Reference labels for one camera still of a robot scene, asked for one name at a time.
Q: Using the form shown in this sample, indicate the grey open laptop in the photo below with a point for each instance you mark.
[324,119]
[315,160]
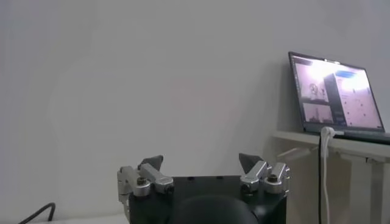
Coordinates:
[335,91]

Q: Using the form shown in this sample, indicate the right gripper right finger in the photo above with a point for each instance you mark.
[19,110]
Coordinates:
[265,178]

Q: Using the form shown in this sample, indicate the white side table with laptop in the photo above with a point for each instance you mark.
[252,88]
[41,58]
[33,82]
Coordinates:
[359,158]

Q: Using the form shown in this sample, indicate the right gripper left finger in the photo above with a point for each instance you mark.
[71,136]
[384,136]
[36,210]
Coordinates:
[149,181]

